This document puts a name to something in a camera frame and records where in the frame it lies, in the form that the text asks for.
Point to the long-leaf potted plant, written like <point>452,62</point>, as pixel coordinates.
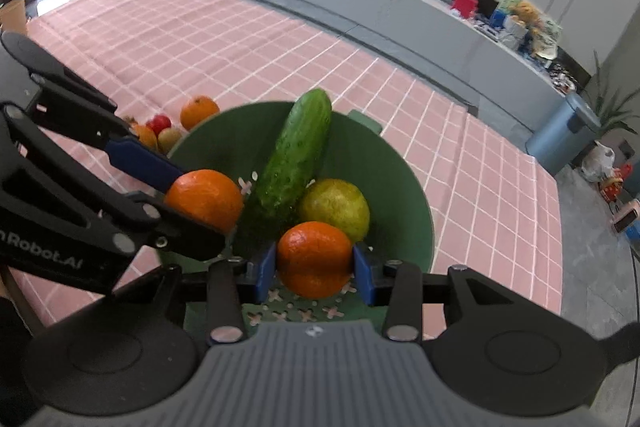
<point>612,107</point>

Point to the red tomato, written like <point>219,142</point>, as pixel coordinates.
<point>160,123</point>

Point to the grey marble tv cabinet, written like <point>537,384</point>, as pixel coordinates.
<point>400,22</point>

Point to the brown kiwi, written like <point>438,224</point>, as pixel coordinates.
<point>170,139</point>

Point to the orange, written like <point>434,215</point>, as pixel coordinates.
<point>315,257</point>
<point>199,113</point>
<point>205,202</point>

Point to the blue-grey trash can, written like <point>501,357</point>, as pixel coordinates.
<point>565,137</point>

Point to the red gift bag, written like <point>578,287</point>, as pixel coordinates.
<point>614,184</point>

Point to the small orange persimmon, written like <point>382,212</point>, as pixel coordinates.
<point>146,138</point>

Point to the green cucumber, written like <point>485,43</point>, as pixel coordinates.
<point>295,147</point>

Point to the pink space heater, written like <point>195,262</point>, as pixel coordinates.
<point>627,217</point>

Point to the white plastic bag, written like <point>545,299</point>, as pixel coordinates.
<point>597,162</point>

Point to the yellow-green pear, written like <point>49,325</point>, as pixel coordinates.
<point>335,204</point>

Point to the red box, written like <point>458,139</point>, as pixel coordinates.
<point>464,4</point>

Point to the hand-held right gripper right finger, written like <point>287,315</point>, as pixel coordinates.
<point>364,274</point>

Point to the pink checkered tablecloth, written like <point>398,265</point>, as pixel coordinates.
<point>300,57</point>

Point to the brown teddy bear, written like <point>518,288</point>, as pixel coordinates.
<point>526,16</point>

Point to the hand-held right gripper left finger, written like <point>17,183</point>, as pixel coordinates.
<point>265,274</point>

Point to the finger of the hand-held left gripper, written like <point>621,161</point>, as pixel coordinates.
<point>150,212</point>
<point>145,164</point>

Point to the green colander bowl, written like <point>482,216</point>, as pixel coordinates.
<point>390,187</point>

